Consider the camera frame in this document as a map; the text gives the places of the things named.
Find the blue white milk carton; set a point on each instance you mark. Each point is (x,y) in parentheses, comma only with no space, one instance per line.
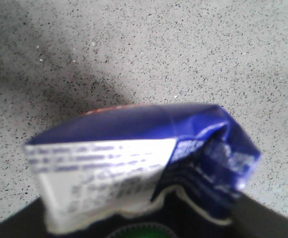
(142,171)

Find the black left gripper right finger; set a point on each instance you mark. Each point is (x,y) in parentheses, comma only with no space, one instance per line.
(250,219)

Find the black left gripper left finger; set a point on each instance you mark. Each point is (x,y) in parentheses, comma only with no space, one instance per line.
(27,223)

